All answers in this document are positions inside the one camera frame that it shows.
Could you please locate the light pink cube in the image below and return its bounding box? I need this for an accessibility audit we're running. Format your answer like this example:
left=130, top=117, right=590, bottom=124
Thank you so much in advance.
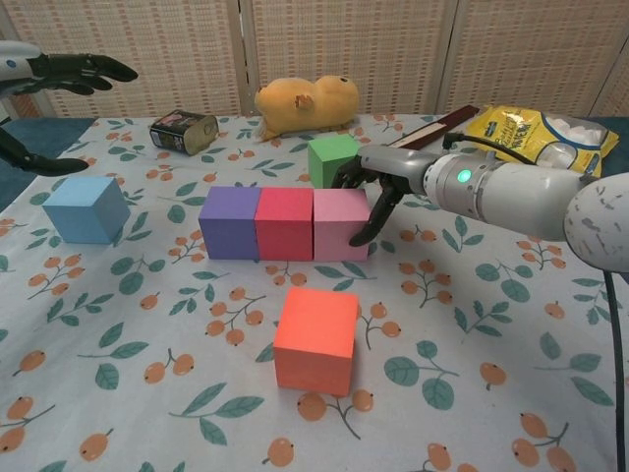
left=312, top=189, right=371, bottom=263

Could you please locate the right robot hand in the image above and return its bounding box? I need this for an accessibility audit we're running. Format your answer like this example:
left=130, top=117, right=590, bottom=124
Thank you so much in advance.
left=331, top=145, right=433, bottom=247

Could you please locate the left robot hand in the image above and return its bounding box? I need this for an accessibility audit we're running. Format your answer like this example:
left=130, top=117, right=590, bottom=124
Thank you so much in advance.
left=0, top=39, right=140, bottom=177

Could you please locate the dark red folded fan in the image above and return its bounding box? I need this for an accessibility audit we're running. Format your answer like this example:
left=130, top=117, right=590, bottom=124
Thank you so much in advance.
left=387, top=104, right=481, bottom=151

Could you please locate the floral print tablecloth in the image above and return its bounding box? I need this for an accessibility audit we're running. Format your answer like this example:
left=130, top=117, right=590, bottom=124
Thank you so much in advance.
left=0, top=112, right=629, bottom=472

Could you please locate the yellow marshmallow bag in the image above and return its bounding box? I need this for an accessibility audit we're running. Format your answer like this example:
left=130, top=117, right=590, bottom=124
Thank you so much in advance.
left=465, top=104, right=620, bottom=179

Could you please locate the bamboo folding screen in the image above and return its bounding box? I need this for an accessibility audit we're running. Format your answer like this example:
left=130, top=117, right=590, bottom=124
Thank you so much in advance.
left=0, top=0, right=629, bottom=120

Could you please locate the magenta red cube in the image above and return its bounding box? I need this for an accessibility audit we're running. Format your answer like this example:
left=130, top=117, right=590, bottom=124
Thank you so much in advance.
left=254, top=187, right=315, bottom=262

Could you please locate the green cube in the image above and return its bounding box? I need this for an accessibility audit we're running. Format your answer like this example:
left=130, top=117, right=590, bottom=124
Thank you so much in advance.
left=307, top=133, right=368, bottom=191

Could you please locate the light blue cube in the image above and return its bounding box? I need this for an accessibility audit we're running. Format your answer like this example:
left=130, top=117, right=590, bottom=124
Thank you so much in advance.
left=41, top=176, right=133, bottom=246

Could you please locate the purple cube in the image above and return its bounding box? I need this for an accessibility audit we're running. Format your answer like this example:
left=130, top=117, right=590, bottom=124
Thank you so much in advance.
left=198, top=185, right=261, bottom=261

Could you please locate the orange cube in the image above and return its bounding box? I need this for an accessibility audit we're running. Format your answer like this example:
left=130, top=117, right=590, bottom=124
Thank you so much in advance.
left=272, top=287, right=360, bottom=397

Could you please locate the black luncheon meat can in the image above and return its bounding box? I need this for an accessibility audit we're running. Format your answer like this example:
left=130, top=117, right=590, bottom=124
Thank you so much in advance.
left=149, top=110, right=220, bottom=156

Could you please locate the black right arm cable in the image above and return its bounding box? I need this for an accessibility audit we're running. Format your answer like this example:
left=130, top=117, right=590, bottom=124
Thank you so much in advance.
left=443, top=131, right=629, bottom=409

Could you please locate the yellow plush animal toy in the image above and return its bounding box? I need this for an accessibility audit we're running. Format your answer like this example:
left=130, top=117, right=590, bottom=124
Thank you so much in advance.
left=254, top=73, right=360, bottom=144

